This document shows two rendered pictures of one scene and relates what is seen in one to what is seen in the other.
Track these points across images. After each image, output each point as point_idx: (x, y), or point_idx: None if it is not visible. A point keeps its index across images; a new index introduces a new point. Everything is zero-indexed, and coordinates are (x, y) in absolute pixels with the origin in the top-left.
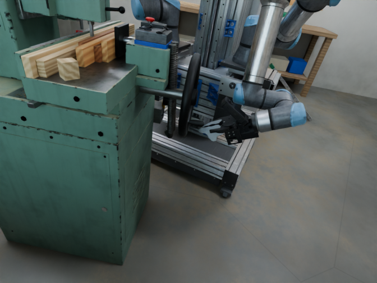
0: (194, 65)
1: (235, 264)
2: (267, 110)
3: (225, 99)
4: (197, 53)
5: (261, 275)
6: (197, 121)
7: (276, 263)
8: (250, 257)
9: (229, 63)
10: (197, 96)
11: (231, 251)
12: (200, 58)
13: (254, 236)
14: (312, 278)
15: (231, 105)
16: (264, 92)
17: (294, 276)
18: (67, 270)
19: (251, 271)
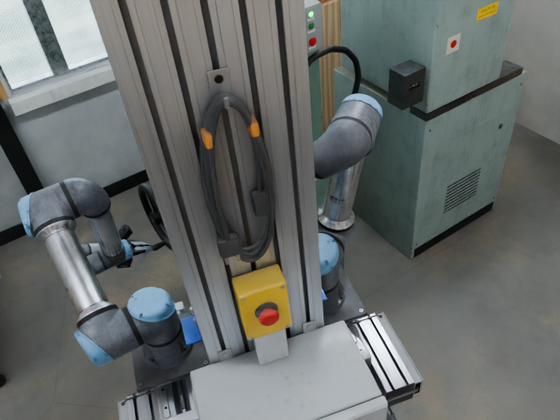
0: (141, 184)
1: (122, 365)
2: (91, 246)
3: (126, 226)
4: (151, 192)
5: (94, 375)
6: (157, 243)
7: (81, 400)
8: (110, 382)
9: (182, 313)
10: (151, 217)
11: (131, 372)
12: (145, 192)
13: (114, 408)
14: (41, 416)
15: (120, 229)
16: (97, 251)
17: (61, 402)
18: None
19: (105, 371)
